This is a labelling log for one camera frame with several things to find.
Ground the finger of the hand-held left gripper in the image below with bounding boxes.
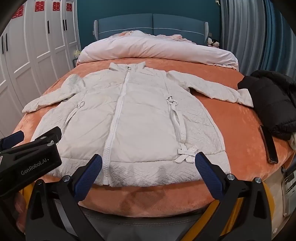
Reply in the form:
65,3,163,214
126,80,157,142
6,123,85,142
31,126,62,146
0,130,25,151

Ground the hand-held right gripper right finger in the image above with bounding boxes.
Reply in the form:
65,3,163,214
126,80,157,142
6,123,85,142
195,152,272,241

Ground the pink pillow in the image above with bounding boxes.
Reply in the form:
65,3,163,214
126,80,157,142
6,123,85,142
157,34,197,44

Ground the blue upholstered headboard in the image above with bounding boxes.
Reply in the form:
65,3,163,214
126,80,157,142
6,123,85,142
94,13,209,45

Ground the grey blue curtain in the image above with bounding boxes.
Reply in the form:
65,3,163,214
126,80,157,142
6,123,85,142
220,0,296,77

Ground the pale pink duvet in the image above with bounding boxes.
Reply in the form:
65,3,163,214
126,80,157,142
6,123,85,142
76,30,239,70

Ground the black puffer jacket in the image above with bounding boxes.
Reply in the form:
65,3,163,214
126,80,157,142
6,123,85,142
238,70,296,141

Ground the black smartphone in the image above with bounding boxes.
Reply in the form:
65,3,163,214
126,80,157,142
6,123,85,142
259,125,278,164

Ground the white panelled wardrobe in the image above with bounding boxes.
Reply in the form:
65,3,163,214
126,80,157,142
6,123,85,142
0,0,81,137

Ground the orange plush blanket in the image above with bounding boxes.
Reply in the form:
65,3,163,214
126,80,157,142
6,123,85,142
10,57,293,218

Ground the white labelled device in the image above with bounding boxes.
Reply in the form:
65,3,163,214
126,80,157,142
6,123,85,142
281,167,296,217

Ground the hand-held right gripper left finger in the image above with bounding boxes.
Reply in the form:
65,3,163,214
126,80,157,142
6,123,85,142
24,153,103,241

